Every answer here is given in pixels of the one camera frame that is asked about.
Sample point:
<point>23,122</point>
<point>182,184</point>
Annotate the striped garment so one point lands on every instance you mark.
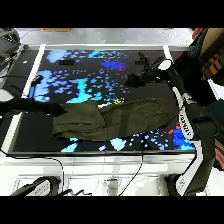
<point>213,56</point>

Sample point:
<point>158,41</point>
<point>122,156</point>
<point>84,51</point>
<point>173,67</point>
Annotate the dark green pants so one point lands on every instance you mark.
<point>113,120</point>

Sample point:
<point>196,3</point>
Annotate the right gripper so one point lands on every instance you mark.
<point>135,80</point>

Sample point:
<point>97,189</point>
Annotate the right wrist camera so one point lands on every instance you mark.
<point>143,60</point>

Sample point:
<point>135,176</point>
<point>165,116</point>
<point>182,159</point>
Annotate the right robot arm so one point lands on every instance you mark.
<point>181,110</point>

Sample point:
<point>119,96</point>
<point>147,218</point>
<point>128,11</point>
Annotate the silver frame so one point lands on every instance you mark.
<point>110,171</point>

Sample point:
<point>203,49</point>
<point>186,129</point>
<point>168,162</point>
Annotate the black garment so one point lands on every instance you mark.
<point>191,76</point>

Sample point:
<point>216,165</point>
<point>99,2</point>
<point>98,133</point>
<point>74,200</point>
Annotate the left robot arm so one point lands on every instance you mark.
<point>30,106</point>

